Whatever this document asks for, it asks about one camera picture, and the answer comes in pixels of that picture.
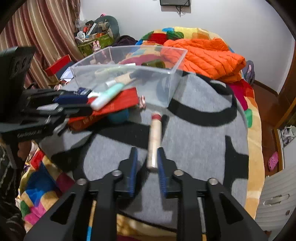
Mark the brown wooden wardrobe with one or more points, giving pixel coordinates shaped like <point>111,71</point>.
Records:
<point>272,108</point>

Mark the orange puffer jacket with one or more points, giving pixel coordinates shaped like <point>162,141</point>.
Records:
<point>211,58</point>

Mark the red box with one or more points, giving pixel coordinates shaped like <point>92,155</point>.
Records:
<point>58,65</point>

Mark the green basket of clutter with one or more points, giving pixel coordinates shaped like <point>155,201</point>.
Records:
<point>105,29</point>

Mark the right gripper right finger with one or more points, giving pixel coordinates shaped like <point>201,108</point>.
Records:
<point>176,183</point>

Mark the dark clothes pile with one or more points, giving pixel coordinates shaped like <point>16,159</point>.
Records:
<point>125,40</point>

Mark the red packet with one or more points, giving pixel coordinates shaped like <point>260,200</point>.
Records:
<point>125,99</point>

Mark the pink rabbit toy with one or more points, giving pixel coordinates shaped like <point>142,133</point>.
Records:
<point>96,46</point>

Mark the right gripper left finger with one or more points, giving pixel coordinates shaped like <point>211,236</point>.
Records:
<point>115,187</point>

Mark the pink croc shoe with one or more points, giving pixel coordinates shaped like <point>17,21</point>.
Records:
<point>273,161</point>

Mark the pink hair clip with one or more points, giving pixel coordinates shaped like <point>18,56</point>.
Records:
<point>141,102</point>

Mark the dark green bottle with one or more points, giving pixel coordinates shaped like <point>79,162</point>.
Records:
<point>157,63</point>

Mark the white drawer cabinet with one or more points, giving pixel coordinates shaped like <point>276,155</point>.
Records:
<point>277,201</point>

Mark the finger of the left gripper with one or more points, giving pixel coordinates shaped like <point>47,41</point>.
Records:
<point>49,96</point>
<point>69,109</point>

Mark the teal round object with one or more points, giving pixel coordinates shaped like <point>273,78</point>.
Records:
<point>119,116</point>

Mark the person's hand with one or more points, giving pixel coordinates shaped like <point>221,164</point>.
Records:
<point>24,149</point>

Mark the grey black blanket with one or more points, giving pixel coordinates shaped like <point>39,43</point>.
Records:
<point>204,132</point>

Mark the pale green tube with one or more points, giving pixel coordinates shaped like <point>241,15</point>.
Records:
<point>103,98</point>

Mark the clear plastic storage box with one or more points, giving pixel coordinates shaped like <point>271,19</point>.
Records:
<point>156,84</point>

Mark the wall mounted black monitor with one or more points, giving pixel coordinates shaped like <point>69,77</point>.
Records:
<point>174,2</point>

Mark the striped curtain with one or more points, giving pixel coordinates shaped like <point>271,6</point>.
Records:
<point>47,25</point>

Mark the cream bottle red cap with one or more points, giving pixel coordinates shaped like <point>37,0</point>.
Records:
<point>155,137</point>

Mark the colourful patchwork quilt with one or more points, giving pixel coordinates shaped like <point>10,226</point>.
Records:
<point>43,180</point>

